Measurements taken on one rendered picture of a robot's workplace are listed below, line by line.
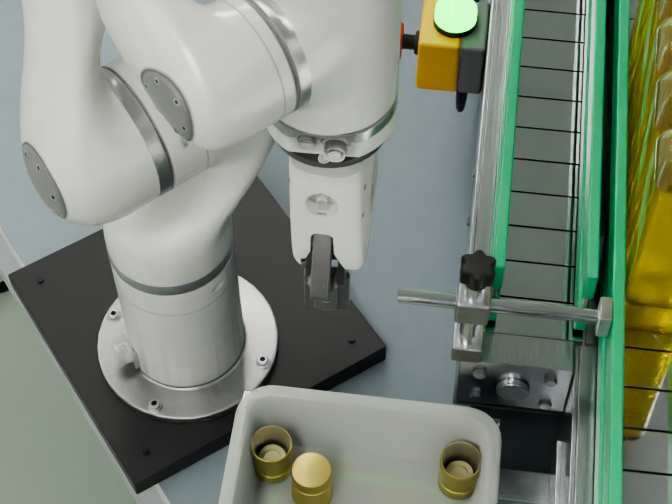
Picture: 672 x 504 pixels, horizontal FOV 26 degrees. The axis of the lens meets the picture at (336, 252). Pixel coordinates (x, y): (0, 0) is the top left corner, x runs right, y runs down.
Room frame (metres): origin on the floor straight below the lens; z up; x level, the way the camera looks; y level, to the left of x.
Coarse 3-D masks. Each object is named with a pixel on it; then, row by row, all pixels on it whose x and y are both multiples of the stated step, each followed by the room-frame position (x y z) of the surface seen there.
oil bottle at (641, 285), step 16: (656, 144) 0.70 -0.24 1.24; (656, 160) 0.68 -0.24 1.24; (656, 176) 0.67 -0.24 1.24; (656, 192) 0.66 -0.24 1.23; (640, 208) 0.69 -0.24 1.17; (656, 208) 0.65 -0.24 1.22; (640, 224) 0.67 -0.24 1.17; (656, 224) 0.65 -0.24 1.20; (640, 240) 0.66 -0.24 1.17; (656, 240) 0.65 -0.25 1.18; (640, 256) 0.66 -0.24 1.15; (656, 256) 0.65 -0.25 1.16; (640, 272) 0.65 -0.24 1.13; (656, 272) 0.65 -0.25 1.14; (640, 288) 0.65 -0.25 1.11; (656, 288) 0.65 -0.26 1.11; (640, 304) 0.65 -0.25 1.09; (656, 304) 0.65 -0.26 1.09; (640, 320) 0.65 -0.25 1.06; (656, 320) 0.65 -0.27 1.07
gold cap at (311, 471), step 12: (300, 456) 0.57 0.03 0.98; (312, 456) 0.57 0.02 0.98; (300, 468) 0.56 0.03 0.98; (312, 468) 0.56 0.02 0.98; (324, 468) 0.56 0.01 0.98; (300, 480) 0.55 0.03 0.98; (312, 480) 0.55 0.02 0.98; (324, 480) 0.55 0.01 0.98; (300, 492) 0.54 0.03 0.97; (312, 492) 0.54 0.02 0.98; (324, 492) 0.54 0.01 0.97
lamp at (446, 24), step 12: (444, 0) 1.07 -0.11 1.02; (456, 0) 1.06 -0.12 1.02; (468, 0) 1.07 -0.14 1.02; (444, 12) 1.05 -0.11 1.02; (456, 12) 1.05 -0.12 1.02; (468, 12) 1.05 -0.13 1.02; (444, 24) 1.04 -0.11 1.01; (456, 24) 1.04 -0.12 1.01; (468, 24) 1.04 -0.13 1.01; (456, 36) 1.04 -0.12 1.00
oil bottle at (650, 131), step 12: (660, 84) 0.75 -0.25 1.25; (660, 96) 0.74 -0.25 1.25; (660, 108) 0.72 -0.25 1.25; (648, 120) 0.75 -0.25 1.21; (660, 120) 0.72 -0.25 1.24; (648, 132) 0.73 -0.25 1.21; (660, 132) 0.71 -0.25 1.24; (648, 144) 0.72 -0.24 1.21; (636, 156) 0.76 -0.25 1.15; (648, 156) 0.72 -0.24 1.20; (636, 168) 0.74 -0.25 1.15; (636, 180) 0.73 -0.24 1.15; (636, 192) 0.72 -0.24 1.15; (636, 204) 0.71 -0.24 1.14
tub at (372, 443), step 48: (240, 432) 0.58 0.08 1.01; (288, 432) 0.60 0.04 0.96; (336, 432) 0.60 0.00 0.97; (384, 432) 0.60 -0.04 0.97; (432, 432) 0.59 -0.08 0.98; (480, 432) 0.58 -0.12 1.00; (240, 480) 0.54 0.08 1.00; (288, 480) 0.57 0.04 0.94; (336, 480) 0.57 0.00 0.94; (384, 480) 0.57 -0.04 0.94; (432, 480) 0.57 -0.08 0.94; (480, 480) 0.54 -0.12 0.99
